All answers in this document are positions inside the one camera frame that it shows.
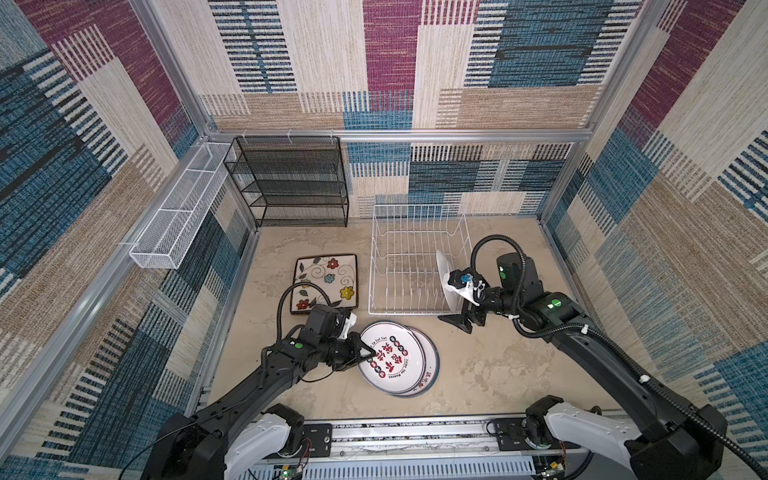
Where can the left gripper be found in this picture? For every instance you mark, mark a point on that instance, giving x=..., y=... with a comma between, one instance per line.
x=354, y=345

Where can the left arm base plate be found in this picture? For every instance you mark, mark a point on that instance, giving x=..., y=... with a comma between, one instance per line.
x=311, y=440

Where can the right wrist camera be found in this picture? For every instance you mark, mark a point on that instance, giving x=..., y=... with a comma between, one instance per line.
x=466, y=285

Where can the aluminium mounting rail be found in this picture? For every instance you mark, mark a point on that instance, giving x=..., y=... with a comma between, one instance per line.
x=408, y=444

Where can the white wire dish rack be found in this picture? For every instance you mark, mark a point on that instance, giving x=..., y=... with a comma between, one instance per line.
x=413, y=248

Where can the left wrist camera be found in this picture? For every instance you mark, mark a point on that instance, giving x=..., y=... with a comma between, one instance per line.
x=347, y=319

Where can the black mesh shelf rack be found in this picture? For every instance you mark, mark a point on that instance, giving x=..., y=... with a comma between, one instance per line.
x=290, y=181

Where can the white wire wall basket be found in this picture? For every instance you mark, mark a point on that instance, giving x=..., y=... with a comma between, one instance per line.
x=166, y=240

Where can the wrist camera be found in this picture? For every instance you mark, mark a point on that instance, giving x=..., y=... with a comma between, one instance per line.
x=466, y=285
x=347, y=319

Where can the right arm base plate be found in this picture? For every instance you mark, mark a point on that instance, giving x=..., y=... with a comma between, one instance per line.
x=520, y=434

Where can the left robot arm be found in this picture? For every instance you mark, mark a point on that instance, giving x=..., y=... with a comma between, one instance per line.
x=224, y=439

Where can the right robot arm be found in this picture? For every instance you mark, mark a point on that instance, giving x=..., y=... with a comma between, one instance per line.
x=558, y=320

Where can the white round plate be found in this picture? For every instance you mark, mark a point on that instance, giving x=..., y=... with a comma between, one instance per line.
x=432, y=366
x=445, y=267
x=399, y=362

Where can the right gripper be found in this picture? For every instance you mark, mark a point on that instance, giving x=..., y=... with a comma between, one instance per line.
x=458, y=320

